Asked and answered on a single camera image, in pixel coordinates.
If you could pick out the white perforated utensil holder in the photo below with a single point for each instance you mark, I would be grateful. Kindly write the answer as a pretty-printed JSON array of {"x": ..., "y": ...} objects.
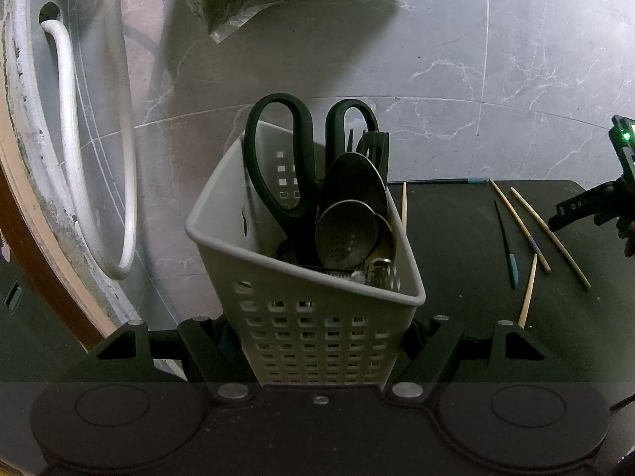
[{"x": 307, "y": 337}]

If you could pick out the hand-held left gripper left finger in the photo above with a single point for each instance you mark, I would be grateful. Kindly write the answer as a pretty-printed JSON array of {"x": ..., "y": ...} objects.
[{"x": 198, "y": 347}]

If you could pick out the banded wooden chopstick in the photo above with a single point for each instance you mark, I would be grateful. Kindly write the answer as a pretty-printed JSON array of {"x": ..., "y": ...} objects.
[{"x": 521, "y": 225}]

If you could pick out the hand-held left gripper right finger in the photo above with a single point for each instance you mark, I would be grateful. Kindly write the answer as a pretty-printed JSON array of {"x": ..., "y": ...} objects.
[{"x": 436, "y": 347}]

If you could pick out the curved wooden frame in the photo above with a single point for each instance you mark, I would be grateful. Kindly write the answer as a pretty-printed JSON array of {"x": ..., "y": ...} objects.
[{"x": 30, "y": 258}]

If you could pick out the steel spoon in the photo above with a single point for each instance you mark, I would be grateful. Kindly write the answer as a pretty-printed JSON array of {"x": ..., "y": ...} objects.
[
  {"x": 285, "y": 253},
  {"x": 357, "y": 178}
]

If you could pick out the person's right hand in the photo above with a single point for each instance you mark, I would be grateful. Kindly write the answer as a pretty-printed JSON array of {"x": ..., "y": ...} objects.
[{"x": 627, "y": 238}]

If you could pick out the black scissors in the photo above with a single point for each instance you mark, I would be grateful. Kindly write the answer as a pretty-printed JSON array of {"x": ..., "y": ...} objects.
[{"x": 297, "y": 198}]

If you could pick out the dark green chopstick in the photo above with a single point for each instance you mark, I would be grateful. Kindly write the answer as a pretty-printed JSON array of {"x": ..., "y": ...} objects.
[
  {"x": 446, "y": 181},
  {"x": 508, "y": 248}
]

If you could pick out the black slotted utensil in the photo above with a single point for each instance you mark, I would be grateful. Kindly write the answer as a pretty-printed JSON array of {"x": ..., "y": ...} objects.
[{"x": 374, "y": 151}]

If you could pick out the dark cabinet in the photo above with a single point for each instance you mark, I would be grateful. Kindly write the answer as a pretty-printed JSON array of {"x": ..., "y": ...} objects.
[{"x": 30, "y": 337}]

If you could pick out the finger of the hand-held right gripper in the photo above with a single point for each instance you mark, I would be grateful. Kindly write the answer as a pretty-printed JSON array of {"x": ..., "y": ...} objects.
[{"x": 595, "y": 203}]

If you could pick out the steel skimmer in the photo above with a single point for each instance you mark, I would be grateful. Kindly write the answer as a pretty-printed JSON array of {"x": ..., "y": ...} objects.
[{"x": 347, "y": 238}]

